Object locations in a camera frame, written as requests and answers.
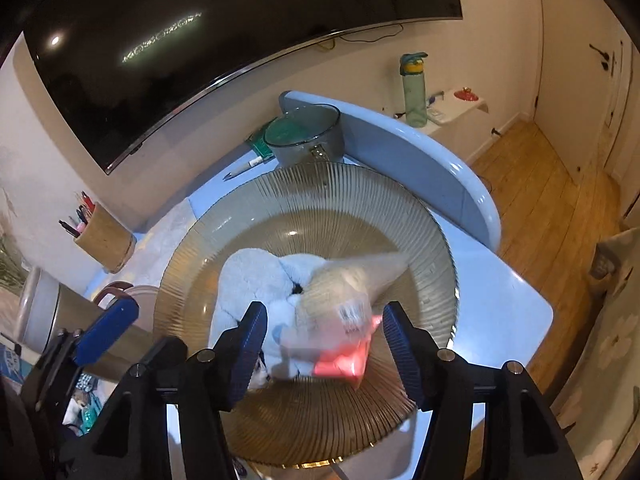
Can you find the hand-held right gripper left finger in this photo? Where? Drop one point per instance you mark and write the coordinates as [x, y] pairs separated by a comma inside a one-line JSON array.
[[252, 340]]

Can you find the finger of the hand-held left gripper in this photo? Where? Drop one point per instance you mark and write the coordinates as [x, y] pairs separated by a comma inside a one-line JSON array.
[[107, 327]]

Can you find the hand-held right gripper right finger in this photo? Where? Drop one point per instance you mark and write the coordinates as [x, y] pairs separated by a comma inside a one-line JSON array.
[[400, 350]]

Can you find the white fluffy plush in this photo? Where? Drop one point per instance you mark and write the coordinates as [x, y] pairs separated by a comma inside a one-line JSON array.
[[245, 280]]

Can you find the clear plastic bag red label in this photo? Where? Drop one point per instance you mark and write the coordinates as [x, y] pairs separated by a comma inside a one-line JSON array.
[[340, 280]]

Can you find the ribbed glass plate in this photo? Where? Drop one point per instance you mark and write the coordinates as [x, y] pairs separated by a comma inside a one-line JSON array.
[[320, 210]]

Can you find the gold steel thermos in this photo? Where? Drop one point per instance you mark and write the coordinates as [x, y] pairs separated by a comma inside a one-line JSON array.
[[60, 310]]

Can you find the blue tissue pack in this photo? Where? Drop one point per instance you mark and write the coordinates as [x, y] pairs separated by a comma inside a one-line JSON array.
[[7, 365]]

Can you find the brown cylindrical pen holder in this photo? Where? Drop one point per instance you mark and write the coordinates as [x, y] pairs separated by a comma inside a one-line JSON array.
[[105, 240]]

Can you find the bunch of pens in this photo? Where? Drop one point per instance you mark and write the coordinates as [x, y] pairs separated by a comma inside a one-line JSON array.
[[82, 212]]

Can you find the white marker pen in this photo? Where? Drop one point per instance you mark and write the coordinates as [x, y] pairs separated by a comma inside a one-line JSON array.
[[250, 164]]

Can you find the grey mug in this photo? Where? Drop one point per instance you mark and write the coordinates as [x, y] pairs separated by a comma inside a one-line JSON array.
[[300, 152]]

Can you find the green packet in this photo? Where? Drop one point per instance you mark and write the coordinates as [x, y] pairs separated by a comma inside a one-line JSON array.
[[257, 146]]

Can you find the floral printed cloth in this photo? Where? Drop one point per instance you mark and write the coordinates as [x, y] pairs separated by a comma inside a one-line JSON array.
[[610, 350]]

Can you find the white side shelf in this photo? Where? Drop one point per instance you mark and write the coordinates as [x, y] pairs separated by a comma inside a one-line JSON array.
[[460, 110]]

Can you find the green water bottle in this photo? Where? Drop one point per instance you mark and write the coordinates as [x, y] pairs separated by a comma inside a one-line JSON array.
[[415, 95]]

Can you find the small red lid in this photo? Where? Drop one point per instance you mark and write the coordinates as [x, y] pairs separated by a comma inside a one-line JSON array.
[[466, 94]]

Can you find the black curved television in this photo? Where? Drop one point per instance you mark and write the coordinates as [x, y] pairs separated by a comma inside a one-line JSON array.
[[200, 60]]

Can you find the cream door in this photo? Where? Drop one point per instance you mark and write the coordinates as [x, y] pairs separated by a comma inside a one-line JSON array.
[[565, 60]]

